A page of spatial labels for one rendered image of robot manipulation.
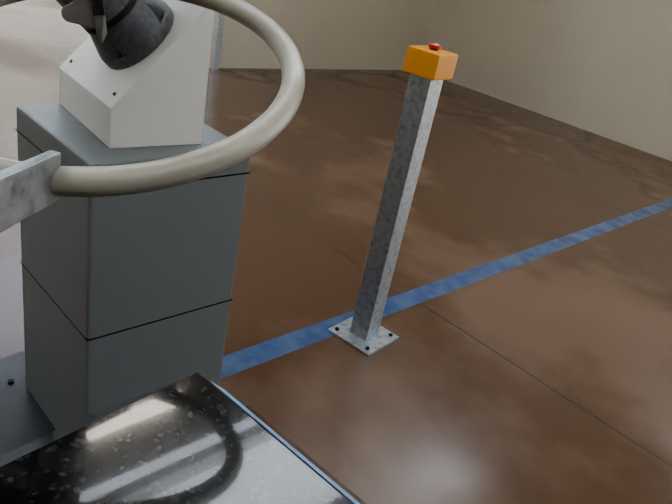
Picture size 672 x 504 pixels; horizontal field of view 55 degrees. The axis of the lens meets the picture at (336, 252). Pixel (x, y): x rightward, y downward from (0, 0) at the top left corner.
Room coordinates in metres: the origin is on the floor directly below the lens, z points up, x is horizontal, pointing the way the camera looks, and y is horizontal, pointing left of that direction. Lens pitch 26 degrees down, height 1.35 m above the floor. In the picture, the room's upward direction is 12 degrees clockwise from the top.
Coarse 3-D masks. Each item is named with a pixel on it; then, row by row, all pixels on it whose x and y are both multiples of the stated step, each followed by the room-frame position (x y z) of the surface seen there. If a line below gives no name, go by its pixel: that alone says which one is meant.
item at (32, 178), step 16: (32, 160) 0.54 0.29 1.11; (48, 160) 0.55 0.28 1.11; (0, 176) 0.48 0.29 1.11; (16, 176) 0.50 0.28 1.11; (32, 176) 0.53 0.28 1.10; (48, 176) 0.55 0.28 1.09; (0, 192) 0.48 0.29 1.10; (16, 192) 0.50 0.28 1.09; (32, 192) 0.52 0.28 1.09; (48, 192) 0.55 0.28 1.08; (0, 208) 0.48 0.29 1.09; (16, 208) 0.50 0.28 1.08; (32, 208) 0.52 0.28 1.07; (0, 224) 0.48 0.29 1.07
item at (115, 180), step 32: (0, 0) 0.88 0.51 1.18; (192, 0) 0.99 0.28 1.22; (224, 0) 0.97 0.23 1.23; (256, 32) 0.93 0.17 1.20; (288, 64) 0.83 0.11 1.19; (288, 96) 0.76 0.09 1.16; (256, 128) 0.68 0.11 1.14; (0, 160) 0.56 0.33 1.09; (160, 160) 0.60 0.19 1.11; (192, 160) 0.62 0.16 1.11; (224, 160) 0.64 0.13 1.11; (64, 192) 0.56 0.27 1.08; (96, 192) 0.57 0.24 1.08; (128, 192) 0.58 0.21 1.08
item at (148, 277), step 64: (64, 128) 1.35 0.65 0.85; (192, 192) 1.35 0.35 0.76; (64, 256) 1.25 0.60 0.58; (128, 256) 1.24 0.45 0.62; (192, 256) 1.37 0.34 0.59; (64, 320) 1.25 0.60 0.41; (128, 320) 1.25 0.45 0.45; (192, 320) 1.38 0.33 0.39; (64, 384) 1.25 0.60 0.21; (128, 384) 1.25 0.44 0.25
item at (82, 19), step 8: (80, 0) 0.95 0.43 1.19; (88, 0) 0.95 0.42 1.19; (64, 8) 0.94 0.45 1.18; (72, 8) 0.95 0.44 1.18; (80, 8) 0.95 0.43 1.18; (88, 8) 0.95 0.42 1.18; (64, 16) 0.94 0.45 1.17; (72, 16) 0.95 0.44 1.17; (80, 16) 0.95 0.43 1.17; (88, 16) 0.95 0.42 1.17; (96, 16) 0.95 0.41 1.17; (104, 16) 0.96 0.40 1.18; (80, 24) 0.95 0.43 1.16; (88, 24) 0.96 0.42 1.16; (96, 24) 0.96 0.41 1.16; (104, 24) 0.96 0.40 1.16; (96, 32) 0.96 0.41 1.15; (104, 32) 0.97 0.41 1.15
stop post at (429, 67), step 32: (416, 64) 2.05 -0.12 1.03; (448, 64) 2.06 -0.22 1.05; (416, 96) 2.06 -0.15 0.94; (416, 128) 2.04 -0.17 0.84; (416, 160) 2.07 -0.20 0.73; (384, 192) 2.08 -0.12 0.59; (384, 224) 2.06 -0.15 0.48; (384, 256) 2.04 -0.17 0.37; (384, 288) 2.07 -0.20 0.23; (352, 320) 2.08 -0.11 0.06
